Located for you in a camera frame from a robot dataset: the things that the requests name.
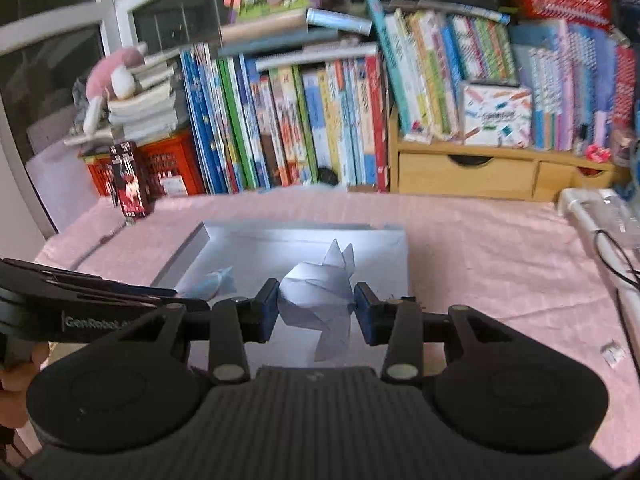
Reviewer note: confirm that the white PVC pipe frame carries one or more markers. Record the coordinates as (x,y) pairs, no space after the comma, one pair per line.
(616,271)

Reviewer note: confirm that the smartphone on stand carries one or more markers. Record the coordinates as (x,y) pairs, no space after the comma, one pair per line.
(129,188)

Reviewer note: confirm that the person's left hand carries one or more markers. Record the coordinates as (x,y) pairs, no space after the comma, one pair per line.
(14,384)

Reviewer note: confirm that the crumpled white wrapper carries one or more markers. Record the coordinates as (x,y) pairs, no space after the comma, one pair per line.
(613,353)

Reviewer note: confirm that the small black cube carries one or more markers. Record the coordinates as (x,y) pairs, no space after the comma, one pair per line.
(327,176)

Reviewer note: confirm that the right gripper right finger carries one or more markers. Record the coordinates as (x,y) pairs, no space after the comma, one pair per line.
(396,324)

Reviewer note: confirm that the stack of paperback books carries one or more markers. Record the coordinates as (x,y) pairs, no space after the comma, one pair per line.
(156,109)

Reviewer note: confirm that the white patterned box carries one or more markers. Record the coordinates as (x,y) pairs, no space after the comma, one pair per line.
(495,116)

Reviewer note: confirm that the wooden drawer organizer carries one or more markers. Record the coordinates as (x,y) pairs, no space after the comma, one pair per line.
(449,169)

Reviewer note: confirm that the red plastic crate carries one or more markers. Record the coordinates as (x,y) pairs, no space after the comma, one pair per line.
(170,166)

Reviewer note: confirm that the row of upright books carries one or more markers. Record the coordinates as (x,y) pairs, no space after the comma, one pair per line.
(261,123)

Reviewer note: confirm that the pink bunny plush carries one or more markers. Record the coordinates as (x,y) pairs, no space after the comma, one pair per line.
(111,78)

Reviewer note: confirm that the white shallow box tray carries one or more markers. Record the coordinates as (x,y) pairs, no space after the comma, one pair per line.
(256,252)

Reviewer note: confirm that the white paper origami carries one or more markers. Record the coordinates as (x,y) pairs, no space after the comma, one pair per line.
(319,296)

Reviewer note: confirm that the second row of books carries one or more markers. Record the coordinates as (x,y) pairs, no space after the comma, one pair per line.
(584,80)

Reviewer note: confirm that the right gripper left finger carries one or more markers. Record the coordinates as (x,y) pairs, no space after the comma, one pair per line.
(233,323)

